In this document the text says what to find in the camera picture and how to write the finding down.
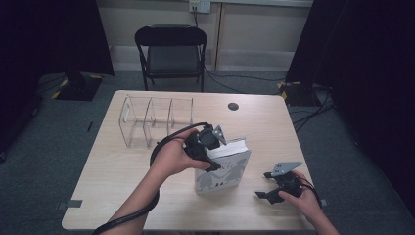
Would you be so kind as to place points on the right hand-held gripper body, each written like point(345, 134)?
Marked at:
point(287, 184)

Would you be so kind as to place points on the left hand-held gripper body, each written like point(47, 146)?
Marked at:
point(204, 142)

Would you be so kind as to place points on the white book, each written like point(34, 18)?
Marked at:
point(225, 169)

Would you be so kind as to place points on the clear acrylic book rack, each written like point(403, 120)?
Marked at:
point(143, 124)

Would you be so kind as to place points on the person's right hand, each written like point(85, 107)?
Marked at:
point(303, 199)

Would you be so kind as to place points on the person's left hand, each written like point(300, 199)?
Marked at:
point(173, 156)

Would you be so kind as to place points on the small grey tape piece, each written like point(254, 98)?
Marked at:
point(323, 202)

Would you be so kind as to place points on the black table grommet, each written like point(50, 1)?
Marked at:
point(233, 106)

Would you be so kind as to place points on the black stand base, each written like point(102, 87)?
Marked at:
point(78, 87)
point(298, 94)

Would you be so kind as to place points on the black folding chair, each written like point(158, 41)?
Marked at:
point(171, 58)

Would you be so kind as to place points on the black curtain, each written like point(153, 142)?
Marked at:
point(49, 49)
point(368, 81)

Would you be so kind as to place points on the grey tape strip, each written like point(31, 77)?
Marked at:
point(70, 204)

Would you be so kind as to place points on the white wall socket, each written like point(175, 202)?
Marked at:
point(199, 6)

